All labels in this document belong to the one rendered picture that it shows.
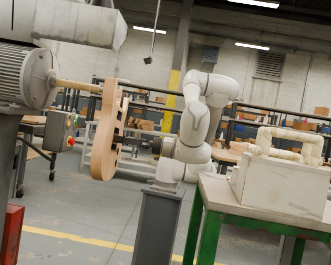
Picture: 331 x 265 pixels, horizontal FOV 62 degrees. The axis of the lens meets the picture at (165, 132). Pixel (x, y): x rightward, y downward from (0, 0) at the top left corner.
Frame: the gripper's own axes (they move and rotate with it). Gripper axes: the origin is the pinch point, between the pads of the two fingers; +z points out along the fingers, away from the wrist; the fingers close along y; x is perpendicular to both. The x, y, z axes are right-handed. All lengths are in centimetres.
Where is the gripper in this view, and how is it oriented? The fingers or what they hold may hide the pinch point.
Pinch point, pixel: (115, 139)
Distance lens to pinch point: 121.6
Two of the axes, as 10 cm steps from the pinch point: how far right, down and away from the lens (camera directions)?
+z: -9.9, -1.6, 0.4
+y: 0.3, 0.7, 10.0
